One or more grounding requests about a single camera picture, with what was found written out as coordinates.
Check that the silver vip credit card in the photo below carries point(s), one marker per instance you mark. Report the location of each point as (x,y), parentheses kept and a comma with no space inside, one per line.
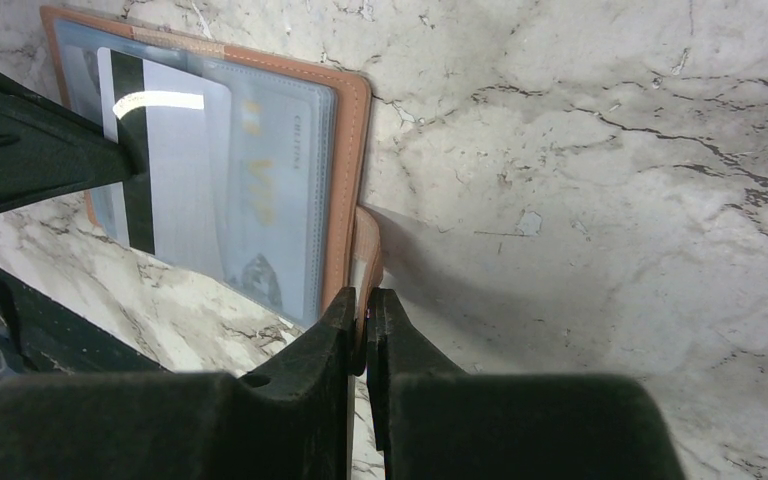
(274,188)

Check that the tan leather card holder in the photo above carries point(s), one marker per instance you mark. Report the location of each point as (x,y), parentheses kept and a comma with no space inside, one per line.
(70,27)

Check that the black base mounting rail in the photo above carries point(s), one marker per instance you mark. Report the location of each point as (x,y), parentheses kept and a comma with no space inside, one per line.
(38,334)

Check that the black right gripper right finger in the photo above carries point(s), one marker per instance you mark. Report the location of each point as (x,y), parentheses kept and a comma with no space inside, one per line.
(434,420)

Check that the silver card number side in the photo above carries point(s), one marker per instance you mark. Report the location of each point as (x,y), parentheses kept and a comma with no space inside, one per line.
(80,69)

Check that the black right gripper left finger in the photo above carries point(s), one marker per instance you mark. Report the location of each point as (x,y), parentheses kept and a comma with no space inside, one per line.
(287,419)

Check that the white striped credit card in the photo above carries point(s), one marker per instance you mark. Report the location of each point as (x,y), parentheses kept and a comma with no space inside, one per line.
(176,127)

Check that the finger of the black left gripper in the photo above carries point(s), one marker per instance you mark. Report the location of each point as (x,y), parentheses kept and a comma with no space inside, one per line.
(46,150)

